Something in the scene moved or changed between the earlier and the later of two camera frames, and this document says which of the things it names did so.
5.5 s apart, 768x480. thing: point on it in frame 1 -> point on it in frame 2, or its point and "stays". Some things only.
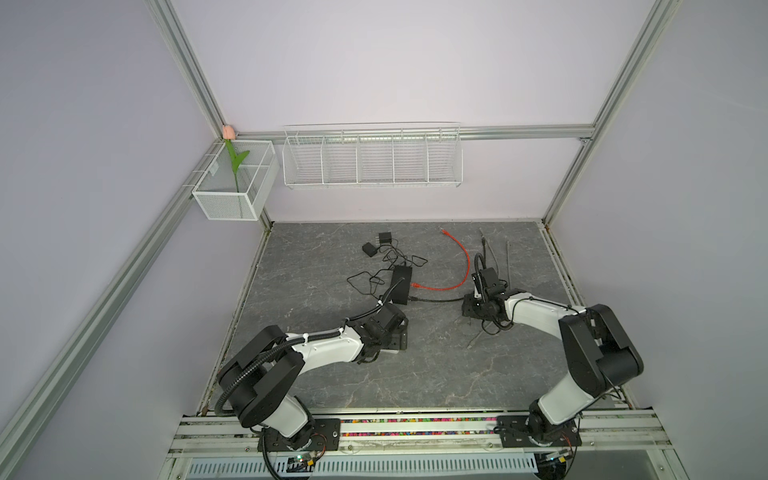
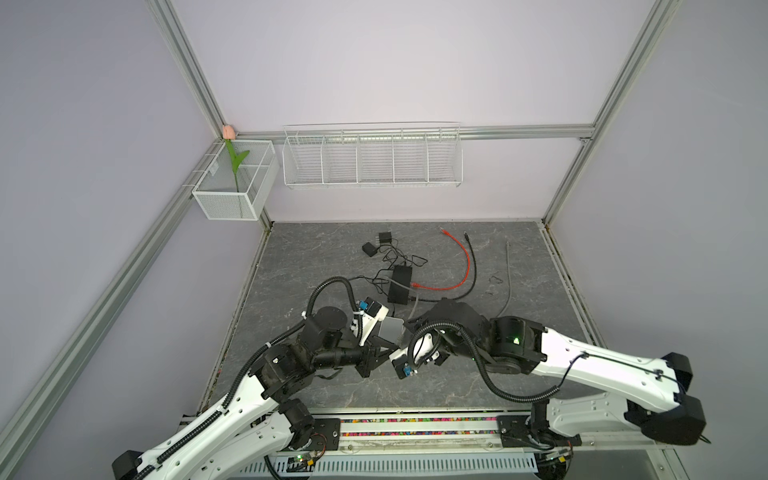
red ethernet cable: (417, 285) stays
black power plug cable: (419, 265) stays
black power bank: (400, 294) stays
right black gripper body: (474, 306) -> (443, 351)
